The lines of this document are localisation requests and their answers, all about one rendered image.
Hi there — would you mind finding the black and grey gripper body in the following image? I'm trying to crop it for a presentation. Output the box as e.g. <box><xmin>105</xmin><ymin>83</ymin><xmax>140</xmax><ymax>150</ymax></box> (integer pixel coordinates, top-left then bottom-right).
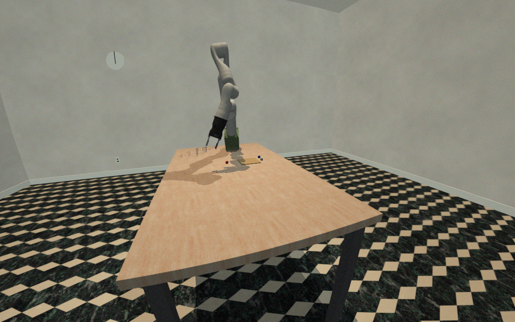
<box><xmin>209</xmin><ymin>108</ymin><xmax>229</xmax><ymax>139</ymax></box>

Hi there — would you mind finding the tan square mat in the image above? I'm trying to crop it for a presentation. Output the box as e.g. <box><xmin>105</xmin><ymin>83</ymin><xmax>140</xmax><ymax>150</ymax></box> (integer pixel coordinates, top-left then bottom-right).
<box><xmin>238</xmin><ymin>158</ymin><xmax>261</xmax><ymax>165</ymax></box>

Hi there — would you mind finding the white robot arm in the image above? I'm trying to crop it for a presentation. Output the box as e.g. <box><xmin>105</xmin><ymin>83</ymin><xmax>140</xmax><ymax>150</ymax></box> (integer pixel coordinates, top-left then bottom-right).
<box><xmin>211</xmin><ymin>42</ymin><xmax>239</xmax><ymax>136</ymax></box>

